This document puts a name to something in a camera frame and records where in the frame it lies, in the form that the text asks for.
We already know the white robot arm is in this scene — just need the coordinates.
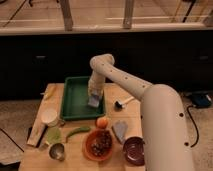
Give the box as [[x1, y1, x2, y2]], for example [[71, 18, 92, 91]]
[[88, 54, 195, 171]]

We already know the green plastic tray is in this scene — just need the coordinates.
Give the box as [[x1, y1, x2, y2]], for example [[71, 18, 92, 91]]
[[60, 76, 105, 121]]

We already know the grey sponge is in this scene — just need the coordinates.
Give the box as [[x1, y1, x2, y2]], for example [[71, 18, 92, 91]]
[[112, 121, 128, 144]]

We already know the orange fruit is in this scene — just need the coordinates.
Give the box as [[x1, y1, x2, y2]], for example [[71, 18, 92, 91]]
[[96, 117, 108, 129]]

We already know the orange bowl with food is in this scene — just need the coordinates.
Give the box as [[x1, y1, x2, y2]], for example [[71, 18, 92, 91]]
[[82, 129, 114, 162]]

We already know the white cup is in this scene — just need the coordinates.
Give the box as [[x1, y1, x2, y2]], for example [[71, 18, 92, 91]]
[[41, 108, 59, 127]]

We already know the purple bowl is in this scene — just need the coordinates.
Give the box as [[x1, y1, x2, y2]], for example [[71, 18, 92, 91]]
[[123, 136, 145, 166]]

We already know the wooden block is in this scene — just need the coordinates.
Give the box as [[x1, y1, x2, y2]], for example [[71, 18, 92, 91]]
[[27, 123, 46, 147]]

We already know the small metal cup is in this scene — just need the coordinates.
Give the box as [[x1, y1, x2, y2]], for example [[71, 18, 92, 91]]
[[49, 143, 65, 161]]

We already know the dark blue box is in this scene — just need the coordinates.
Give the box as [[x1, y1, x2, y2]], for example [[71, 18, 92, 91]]
[[191, 94, 212, 108]]

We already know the black cable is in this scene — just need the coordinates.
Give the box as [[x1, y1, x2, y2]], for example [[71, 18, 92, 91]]
[[186, 105, 201, 148]]

